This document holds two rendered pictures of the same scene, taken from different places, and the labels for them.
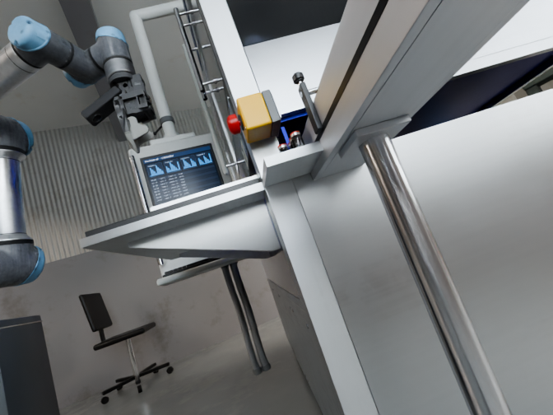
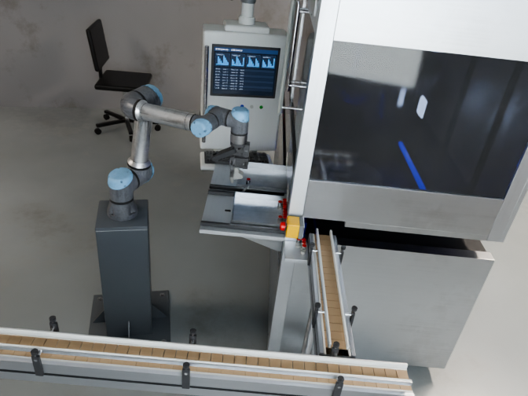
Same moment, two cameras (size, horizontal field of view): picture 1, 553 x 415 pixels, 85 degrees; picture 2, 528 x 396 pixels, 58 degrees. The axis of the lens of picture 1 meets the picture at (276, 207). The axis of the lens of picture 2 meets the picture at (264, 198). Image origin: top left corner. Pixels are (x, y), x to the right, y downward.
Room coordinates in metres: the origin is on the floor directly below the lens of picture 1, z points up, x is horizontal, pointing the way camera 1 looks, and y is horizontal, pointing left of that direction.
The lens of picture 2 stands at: (-1.13, -0.05, 2.21)
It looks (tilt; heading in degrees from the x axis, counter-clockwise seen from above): 32 degrees down; 6
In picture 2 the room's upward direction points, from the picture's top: 7 degrees clockwise
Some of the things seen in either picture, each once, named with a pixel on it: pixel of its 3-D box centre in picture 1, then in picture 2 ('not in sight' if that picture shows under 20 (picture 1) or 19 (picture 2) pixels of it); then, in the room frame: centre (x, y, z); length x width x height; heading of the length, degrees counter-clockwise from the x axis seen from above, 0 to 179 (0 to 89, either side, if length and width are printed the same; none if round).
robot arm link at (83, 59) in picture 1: (82, 65); (217, 116); (0.75, 0.38, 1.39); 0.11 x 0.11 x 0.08; 75
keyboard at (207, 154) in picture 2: (206, 262); (236, 157); (1.49, 0.42, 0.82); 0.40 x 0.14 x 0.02; 107
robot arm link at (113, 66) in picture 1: (122, 75); (238, 137); (0.74, 0.28, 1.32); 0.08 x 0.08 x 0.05
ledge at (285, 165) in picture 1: (297, 163); (299, 252); (0.59, -0.07, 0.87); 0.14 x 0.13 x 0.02; 98
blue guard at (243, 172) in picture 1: (246, 199); (287, 113); (1.67, 0.14, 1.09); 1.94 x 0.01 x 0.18; 8
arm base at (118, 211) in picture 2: not in sight; (122, 204); (0.75, 0.85, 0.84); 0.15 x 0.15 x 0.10
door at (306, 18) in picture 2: (220, 105); (300, 61); (1.37, 0.09, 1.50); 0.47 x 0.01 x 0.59; 8
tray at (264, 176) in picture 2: not in sight; (268, 177); (1.17, 0.17, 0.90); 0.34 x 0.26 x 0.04; 98
